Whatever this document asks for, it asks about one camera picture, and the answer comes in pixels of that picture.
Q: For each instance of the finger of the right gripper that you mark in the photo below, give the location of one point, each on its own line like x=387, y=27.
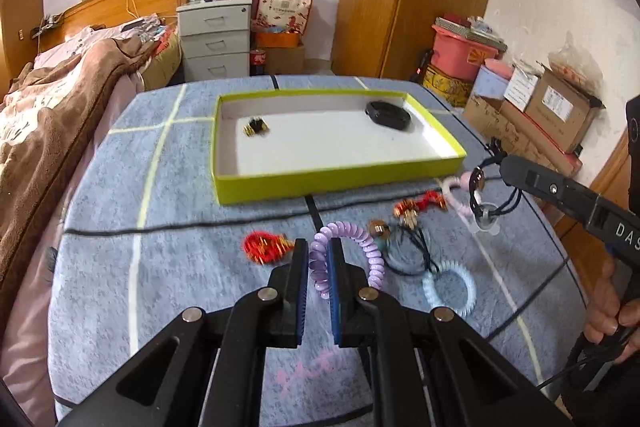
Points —
x=572, y=198

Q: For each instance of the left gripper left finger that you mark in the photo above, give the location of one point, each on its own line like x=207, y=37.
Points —
x=272, y=317

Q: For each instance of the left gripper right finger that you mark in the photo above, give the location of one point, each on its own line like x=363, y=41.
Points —
x=375, y=324

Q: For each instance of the black tie with teal beads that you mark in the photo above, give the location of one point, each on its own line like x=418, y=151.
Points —
x=407, y=252

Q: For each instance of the black tie with pink ball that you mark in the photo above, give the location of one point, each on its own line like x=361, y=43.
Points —
x=490, y=201

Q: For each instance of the red knot charm tie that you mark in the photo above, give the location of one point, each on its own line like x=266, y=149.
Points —
x=430, y=198

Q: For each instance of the black gold scrunchie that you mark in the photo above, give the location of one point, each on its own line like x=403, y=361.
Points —
x=256, y=126

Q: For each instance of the black wristband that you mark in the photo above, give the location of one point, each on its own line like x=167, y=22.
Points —
x=388, y=115

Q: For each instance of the person right hand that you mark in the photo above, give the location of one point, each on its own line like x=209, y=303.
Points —
x=605, y=312

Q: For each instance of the small labelled cardboard box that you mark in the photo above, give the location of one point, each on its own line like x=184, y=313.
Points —
x=562, y=111

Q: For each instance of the large brown cardboard box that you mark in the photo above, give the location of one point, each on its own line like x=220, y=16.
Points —
x=518, y=134

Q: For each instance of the plastic bag of snacks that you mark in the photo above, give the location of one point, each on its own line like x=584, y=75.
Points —
x=576, y=65

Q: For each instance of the light blue round container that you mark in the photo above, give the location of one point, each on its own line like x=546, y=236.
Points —
x=492, y=79

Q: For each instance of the blue plaid bed sheet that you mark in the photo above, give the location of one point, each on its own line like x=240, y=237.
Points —
x=145, y=238

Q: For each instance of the yellow patterned tin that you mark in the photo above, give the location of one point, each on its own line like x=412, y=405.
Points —
x=453, y=90

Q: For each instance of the green shallow cardboard tray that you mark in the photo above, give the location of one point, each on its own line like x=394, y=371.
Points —
x=321, y=141

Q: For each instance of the pink plastic basket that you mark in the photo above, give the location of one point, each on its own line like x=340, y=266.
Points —
x=459, y=57

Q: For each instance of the cola bottle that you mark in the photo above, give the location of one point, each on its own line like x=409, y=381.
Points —
x=258, y=59

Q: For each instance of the orange box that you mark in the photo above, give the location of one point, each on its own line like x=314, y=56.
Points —
x=276, y=40

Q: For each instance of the brown blanket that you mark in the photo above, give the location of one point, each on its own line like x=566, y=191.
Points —
x=47, y=121

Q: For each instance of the grey drawer nightstand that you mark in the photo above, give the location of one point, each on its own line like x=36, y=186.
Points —
x=215, y=39

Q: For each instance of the red patterned gift bag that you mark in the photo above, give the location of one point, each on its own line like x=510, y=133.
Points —
x=284, y=15

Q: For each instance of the wooden headboard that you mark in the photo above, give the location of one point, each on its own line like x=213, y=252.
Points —
x=103, y=13

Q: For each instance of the small wooden wardrobe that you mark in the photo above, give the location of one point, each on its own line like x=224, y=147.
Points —
x=18, y=19

